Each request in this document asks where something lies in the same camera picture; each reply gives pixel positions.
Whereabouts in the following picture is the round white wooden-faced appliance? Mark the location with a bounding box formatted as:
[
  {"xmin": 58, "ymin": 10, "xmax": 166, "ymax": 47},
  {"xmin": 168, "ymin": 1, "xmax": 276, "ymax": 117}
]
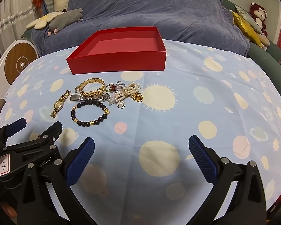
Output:
[{"xmin": 0, "ymin": 39, "xmax": 39, "ymax": 85}]

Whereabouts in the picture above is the flower shaped pillow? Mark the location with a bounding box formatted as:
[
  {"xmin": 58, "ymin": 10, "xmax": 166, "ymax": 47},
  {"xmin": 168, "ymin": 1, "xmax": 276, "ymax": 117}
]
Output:
[{"xmin": 26, "ymin": 11, "xmax": 64, "ymax": 30}]

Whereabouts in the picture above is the silver cushion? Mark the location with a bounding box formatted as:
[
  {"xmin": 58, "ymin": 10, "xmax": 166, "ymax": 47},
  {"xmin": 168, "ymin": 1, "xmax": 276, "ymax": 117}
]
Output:
[{"xmin": 234, "ymin": 4, "xmax": 264, "ymax": 34}]

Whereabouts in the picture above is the gold chain necklace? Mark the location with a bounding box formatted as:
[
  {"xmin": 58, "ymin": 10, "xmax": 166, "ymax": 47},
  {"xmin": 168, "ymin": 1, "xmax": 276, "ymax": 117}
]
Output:
[{"xmin": 131, "ymin": 92, "xmax": 143, "ymax": 103}]

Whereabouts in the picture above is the gold cushion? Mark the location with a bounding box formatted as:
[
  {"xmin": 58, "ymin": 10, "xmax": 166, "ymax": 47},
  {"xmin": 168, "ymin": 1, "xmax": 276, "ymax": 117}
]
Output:
[{"xmin": 232, "ymin": 10, "xmax": 265, "ymax": 48}]

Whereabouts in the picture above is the grey-blue blanket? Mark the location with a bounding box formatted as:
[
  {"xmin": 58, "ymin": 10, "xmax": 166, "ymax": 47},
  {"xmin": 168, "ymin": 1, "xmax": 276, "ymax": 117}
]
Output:
[{"xmin": 31, "ymin": 0, "xmax": 251, "ymax": 57}]

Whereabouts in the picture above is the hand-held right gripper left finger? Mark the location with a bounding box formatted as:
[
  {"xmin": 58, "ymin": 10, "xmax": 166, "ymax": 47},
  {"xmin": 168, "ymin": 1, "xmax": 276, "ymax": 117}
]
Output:
[{"xmin": 16, "ymin": 137, "xmax": 96, "ymax": 225}]

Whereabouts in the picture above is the gold chain bracelet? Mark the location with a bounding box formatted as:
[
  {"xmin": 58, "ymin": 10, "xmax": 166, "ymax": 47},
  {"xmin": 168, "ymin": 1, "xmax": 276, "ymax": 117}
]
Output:
[{"xmin": 79, "ymin": 78, "xmax": 106, "ymax": 97}]

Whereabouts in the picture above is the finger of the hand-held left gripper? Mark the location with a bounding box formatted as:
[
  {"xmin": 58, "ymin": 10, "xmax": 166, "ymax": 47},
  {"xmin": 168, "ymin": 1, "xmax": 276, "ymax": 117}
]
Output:
[
  {"xmin": 0, "ymin": 118, "xmax": 27, "ymax": 146},
  {"xmin": 7, "ymin": 121, "xmax": 63, "ymax": 161}
]

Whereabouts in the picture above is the red monkey plush toy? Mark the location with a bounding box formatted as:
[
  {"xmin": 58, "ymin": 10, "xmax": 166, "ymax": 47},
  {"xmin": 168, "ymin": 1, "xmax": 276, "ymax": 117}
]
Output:
[{"xmin": 249, "ymin": 2, "xmax": 271, "ymax": 47}]

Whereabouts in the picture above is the pearl bracelet with pendant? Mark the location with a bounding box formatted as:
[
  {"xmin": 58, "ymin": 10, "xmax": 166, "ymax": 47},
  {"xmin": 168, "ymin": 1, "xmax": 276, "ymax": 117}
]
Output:
[{"xmin": 108, "ymin": 82, "xmax": 141, "ymax": 109}]

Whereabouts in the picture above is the black bead bracelet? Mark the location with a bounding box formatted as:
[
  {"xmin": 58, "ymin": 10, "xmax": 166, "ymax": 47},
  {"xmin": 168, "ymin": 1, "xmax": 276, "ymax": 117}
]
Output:
[{"xmin": 71, "ymin": 100, "xmax": 110, "ymax": 126}]

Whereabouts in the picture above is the silver wrist watch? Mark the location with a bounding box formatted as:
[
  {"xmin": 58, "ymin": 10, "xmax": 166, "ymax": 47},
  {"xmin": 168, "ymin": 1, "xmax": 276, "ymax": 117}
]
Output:
[{"xmin": 70, "ymin": 93, "xmax": 110, "ymax": 103}]

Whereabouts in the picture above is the blue planet print tablecloth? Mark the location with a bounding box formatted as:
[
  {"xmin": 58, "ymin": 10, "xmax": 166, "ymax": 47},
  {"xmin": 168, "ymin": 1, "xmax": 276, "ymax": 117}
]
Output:
[{"xmin": 0, "ymin": 39, "xmax": 281, "ymax": 225}]

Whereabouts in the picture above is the green sofa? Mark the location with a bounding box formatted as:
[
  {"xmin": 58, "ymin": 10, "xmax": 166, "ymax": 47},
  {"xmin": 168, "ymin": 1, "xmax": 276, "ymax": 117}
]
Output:
[{"xmin": 21, "ymin": 0, "xmax": 281, "ymax": 75}]

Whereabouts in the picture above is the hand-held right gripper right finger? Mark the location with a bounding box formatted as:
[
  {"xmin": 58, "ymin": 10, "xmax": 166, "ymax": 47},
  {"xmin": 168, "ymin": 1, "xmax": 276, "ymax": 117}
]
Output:
[{"xmin": 188, "ymin": 135, "xmax": 267, "ymax": 225}]

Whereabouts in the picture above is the white curtain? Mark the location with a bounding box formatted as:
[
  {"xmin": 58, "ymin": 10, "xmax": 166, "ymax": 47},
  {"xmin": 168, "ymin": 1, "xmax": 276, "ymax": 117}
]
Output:
[{"xmin": 0, "ymin": 0, "xmax": 38, "ymax": 38}]

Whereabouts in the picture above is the grey plush toy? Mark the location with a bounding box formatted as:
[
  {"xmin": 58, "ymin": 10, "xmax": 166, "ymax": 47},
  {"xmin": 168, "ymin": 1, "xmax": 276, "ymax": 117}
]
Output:
[{"xmin": 48, "ymin": 8, "xmax": 83, "ymax": 34}]

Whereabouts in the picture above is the red cardboard box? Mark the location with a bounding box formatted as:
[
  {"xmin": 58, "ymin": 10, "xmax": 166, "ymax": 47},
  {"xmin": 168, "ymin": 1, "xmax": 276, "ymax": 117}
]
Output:
[{"xmin": 66, "ymin": 26, "xmax": 167, "ymax": 75}]

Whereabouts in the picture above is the gold wrist watch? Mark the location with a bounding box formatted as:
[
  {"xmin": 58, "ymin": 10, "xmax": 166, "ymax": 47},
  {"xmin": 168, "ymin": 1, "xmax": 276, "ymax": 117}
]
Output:
[{"xmin": 50, "ymin": 90, "xmax": 71, "ymax": 118}]

